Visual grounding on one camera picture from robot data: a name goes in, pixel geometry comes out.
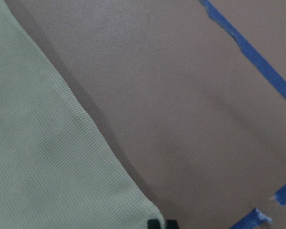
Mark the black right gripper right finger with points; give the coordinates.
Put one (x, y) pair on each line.
(171, 224)

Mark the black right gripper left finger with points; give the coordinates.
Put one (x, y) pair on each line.
(153, 224)

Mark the olive green long-sleeve shirt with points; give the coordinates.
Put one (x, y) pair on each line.
(56, 169)

